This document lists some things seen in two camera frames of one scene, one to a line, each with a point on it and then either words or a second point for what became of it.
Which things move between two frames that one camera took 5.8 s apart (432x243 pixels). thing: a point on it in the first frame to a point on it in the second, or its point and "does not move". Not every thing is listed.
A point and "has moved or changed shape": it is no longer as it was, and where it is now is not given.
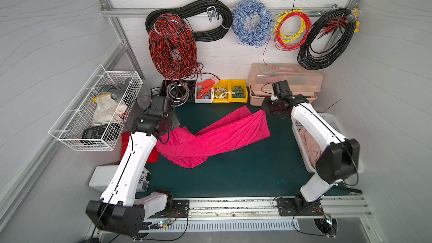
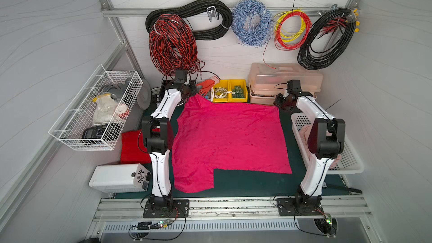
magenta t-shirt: [183, 148] has moved or changed shape
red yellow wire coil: [292, 28] does not move
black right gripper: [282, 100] to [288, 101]
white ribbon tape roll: [220, 93] does not move
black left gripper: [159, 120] to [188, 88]
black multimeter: [109, 131] does not move
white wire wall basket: [97, 117] does not move
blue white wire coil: [252, 22] does not move
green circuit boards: [239, 92] does not move
